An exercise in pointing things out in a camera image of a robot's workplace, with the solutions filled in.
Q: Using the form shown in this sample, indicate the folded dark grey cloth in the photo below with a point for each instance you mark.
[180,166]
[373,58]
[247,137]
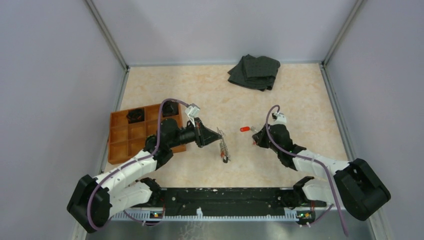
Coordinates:
[255,73]

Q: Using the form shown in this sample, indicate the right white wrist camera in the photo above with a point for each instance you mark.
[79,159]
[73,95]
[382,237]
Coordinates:
[278,118]

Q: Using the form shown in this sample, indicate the grey cable duct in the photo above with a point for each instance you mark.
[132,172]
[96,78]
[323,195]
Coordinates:
[147,216]

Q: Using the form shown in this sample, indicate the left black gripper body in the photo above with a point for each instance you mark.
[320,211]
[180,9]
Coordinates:
[198,132]

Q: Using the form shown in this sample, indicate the orange compartment tray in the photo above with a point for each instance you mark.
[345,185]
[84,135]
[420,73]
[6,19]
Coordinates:
[126,140]

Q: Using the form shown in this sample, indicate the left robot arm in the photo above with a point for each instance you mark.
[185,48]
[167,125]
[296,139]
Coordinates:
[97,198]

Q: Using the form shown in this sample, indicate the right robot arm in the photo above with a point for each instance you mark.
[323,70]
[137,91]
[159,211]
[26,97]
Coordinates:
[352,185]

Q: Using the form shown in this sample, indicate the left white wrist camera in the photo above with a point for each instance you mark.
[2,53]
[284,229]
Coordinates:
[192,112]

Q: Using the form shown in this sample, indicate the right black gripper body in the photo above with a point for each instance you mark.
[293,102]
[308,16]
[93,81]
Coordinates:
[264,141]

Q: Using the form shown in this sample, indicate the black coiled cable red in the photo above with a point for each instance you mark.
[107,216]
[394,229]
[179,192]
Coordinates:
[135,115]

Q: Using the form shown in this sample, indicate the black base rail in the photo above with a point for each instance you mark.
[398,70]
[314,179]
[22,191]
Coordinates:
[229,202]

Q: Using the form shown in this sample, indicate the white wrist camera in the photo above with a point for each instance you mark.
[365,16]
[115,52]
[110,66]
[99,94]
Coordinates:
[278,118]
[192,112]

